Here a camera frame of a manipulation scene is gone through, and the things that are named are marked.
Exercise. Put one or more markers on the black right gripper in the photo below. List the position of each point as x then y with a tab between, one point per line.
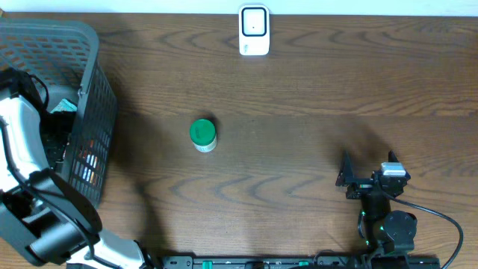
361	185

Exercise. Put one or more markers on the green lid jar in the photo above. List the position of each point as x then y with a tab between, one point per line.
203	135

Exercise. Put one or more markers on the light green tissue pack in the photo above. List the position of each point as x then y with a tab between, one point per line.
65	106

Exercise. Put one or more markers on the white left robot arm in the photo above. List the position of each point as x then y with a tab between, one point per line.
43	217

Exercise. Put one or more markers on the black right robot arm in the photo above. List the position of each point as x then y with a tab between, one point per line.
386	231

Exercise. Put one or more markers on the grey plastic basket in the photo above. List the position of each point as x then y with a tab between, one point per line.
63	56

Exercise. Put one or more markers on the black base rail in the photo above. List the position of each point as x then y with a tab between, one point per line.
327	261

